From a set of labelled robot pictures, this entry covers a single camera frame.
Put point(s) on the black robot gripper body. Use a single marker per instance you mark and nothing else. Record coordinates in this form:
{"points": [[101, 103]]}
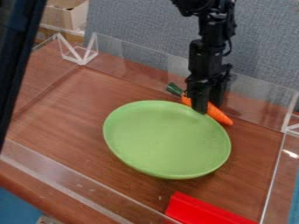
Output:
{"points": [[208, 70]]}

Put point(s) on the clear acrylic tray walls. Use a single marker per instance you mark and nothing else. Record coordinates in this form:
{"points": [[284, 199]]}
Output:
{"points": [[102, 146]]}

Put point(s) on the red plastic block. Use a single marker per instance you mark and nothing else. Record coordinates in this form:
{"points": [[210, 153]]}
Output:
{"points": [[193, 211]]}

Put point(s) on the green plastic plate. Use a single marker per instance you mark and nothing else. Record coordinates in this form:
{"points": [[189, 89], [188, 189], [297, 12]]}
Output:
{"points": [[165, 140]]}

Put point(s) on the dark blue foreground post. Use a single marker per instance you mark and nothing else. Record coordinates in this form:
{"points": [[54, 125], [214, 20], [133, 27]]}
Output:
{"points": [[20, 17]]}

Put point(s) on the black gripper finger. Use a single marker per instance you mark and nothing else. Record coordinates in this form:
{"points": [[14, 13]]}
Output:
{"points": [[217, 91], [197, 92]]}

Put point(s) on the orange toy carrot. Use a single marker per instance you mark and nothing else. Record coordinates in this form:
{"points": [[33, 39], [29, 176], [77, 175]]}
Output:
{"points": [[213, 111]]}

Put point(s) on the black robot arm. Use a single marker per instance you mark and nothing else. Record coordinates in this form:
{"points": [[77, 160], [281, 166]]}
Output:
{"points": [[216, 20]]}

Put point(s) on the cardboard box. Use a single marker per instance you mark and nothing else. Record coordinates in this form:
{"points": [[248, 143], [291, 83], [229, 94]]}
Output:
{"points": [[65, 14]]}

